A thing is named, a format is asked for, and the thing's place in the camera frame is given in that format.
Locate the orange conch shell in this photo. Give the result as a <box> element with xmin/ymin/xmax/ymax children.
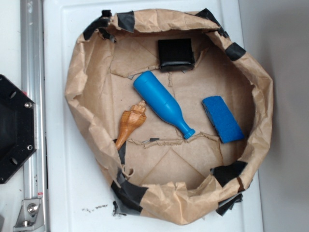
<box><xmin>115</xmin><ymin>100</ymin><xmax>147</xmax><ymax>150</ymax></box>

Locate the blue plastic bottle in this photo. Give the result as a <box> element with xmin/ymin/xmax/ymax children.
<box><xmin>133</xmin><ymin>71</ymin><xmax>195</xmax><ymax>139</ymax></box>

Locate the brown paper bag bin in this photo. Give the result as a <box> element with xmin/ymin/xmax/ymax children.
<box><xmin>65</xmin><ymin>9</ymin><xmax>273</xmax><ymax>225</ymax></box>

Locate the black square block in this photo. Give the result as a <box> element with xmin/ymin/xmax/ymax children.
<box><xmin>158</xmin><ymin>38</ymin><xmax>195</xmax><ymax>71</ymax></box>

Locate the blue sponge block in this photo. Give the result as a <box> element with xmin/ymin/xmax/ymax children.
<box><xmin>202</xmin><ymin>96</ymin><xmax>244</xmax><ymax>143</ymax></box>

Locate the white plastic tray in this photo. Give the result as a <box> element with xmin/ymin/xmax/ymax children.
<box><xmin>43</xmin><ymin>0</ymin><xmax>263</xmax><ymax>232</ymax></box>

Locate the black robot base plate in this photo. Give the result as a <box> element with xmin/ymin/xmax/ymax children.
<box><xmin>0</xmin><ymin>75</ymin><xmax>36</xmax><ymax>184</ymax></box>

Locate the aluminium extrusion rail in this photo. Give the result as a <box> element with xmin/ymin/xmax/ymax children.
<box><xmin>20</xmin><ymin>0</ymin><xmax>50</xmax><ymax>232</ymax></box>

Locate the metal corner bracket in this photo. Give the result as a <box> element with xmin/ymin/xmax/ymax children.
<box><xmin>13</xmin><ymin>198</ymin><xmax>45</xmax><ymax>232</ymax></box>

